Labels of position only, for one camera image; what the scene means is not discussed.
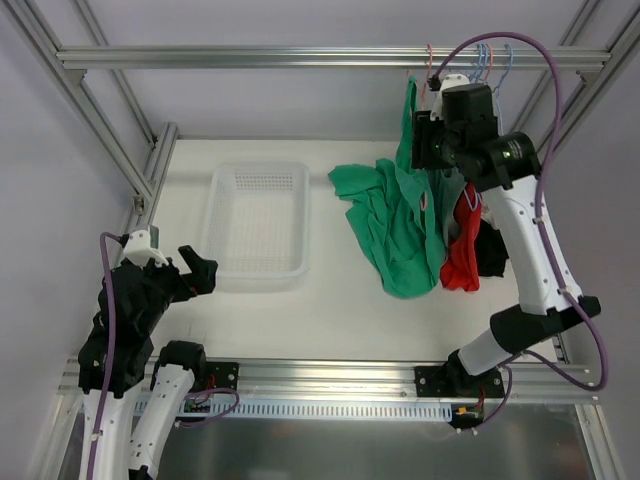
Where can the white slotted cable duct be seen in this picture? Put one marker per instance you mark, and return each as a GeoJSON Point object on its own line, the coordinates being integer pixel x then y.
{"type": "Point", "coordinates": [336, 410]}

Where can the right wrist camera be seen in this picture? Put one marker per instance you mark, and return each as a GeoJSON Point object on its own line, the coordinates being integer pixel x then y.
{"type": "Point", "coordinates": [451, 80]}

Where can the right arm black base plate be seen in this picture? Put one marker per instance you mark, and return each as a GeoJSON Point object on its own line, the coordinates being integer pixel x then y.
{"type": "Point", "coordinates": [446, 381]}

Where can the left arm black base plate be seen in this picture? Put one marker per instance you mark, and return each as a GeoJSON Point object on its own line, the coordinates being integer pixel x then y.
{"type": "Point", "coordinates": [222, 374]}

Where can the grey tank top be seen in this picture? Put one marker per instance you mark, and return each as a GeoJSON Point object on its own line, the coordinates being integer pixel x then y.
{"type": "Point", "coordinates": [450, 225]}

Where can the white plastic basket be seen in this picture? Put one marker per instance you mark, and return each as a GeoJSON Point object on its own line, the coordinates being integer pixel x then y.
{"type": "Point", "coordinates": [257, 225]}

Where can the black tank top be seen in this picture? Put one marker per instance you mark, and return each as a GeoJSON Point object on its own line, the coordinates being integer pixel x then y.
{"type": "Point", "coordinates": [490, 250]}

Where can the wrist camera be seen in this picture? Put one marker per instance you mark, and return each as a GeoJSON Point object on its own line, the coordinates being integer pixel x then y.
{"type": "Point", "coordinates": [451, 80]}
{"type": "Point", "coordinates": [142, 246]}

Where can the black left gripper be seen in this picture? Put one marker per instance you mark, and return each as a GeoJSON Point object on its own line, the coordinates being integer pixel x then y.
{"type": "Point", "coordinates": [176, 279]}

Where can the aluminium frame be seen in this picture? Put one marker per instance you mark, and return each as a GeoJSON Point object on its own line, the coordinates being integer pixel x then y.
{"type": "Point", "coordinates": [182, 86]}

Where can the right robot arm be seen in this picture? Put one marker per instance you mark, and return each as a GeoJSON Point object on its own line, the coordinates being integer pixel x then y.
{"type": "Point", "coordinates": [549, 301]}

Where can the red tank top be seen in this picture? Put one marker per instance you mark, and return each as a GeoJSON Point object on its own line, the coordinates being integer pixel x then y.
{"type": "Point", "coordinates": [460, 270]}

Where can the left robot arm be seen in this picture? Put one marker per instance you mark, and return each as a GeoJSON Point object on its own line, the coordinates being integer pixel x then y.
{"type": "Point", "coordinates": [114, 445]}

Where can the green tank top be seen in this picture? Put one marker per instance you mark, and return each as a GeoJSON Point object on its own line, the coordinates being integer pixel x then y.
{"type": "Point", "coordinates": [391, 216]}

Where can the pink wire hanger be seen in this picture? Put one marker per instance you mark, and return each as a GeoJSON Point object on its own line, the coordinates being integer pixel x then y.
{"type": "Point", "coordinates": [425, 88]}
{"type": "Point", "coordinates": [489, 63]}

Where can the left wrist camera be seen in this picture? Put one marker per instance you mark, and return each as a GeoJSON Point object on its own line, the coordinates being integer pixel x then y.
{"type": "Point", "coordinates": [142, 246]}

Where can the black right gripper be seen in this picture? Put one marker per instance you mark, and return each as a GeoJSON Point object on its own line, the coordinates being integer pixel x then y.
{"type": "Point", "coordinates": [423, 141]}

